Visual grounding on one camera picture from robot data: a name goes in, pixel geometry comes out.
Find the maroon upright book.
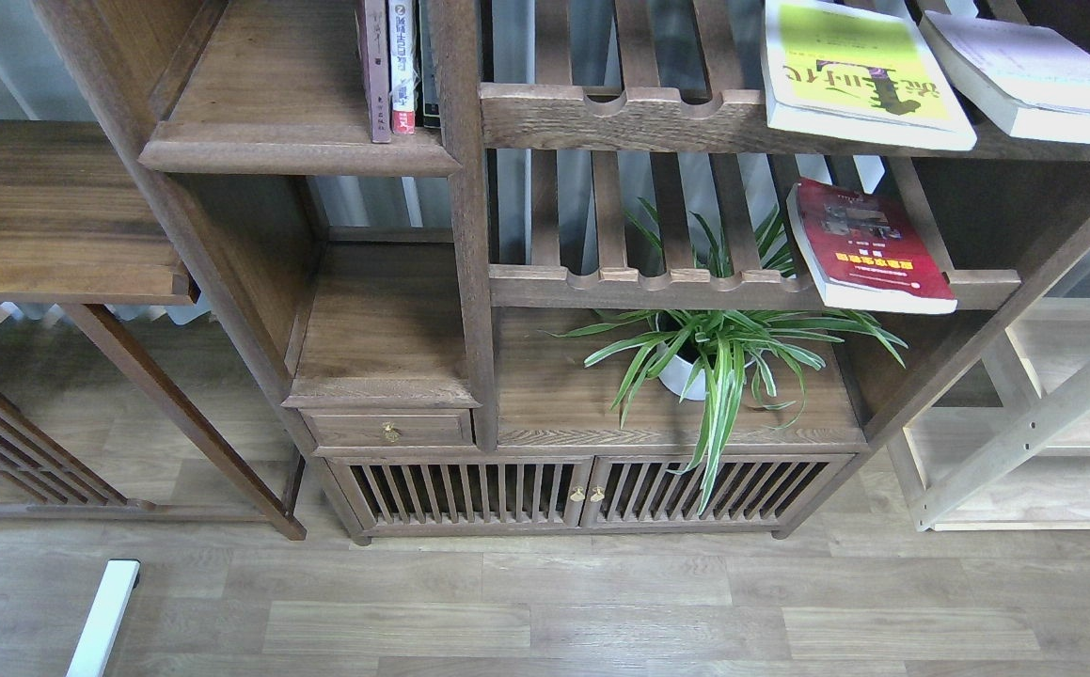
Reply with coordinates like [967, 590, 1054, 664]
[356, 1, 391, 143]

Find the white plant pot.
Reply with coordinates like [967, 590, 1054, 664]
[659, 343, 707, 401]

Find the dark upright book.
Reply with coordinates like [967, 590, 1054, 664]
[416, 1, 441, 130]

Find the brass drawer knob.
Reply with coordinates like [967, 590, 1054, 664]
[382, 421, 402, 443]

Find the dark wooden side table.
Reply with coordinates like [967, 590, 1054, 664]
[0, 120, 307, 541]

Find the yellow green cover book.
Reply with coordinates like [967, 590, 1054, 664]
[761, 1, 977, 152]

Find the white metal bar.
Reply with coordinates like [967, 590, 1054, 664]
[66, 559, 141, 676]

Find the green spider plant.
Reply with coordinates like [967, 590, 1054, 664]
[552, 196, 909, 513]

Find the light wooden shelf unit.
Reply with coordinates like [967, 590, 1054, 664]
[888, 297, 1090, 531]

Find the pale lavender cover book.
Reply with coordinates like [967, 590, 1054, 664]
[919, 11, 1090, 143]

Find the red cover book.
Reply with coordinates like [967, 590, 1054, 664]
[788, 179, 957, 314]

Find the dark wooden bookshelf cabinet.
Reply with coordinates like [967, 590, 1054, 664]
[33, 1, 1090, 543]

